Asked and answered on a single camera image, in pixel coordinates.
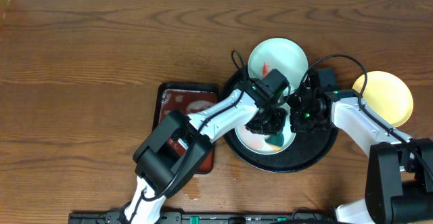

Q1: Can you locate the green scouring sponge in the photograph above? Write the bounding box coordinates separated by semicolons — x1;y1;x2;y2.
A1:
265;133;285;148

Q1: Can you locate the light blue plate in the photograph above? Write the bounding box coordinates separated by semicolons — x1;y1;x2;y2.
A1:
248;38;309;95
235;104;296;155

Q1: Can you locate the yellow plate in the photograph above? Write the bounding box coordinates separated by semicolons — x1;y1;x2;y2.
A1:
363;71;413;127

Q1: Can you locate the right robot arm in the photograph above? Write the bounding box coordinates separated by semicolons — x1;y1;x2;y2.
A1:
288;88;432;223

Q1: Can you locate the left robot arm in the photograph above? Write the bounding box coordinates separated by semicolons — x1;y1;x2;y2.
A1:
120;81;290;223

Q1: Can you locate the black round serving tray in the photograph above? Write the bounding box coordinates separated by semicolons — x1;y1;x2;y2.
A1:
219;66;339;174

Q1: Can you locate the black rectangular water tray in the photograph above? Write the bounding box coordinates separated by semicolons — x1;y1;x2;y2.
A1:
152;83;219;175

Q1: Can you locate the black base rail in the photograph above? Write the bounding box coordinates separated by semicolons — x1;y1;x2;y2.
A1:
68;211;337;224

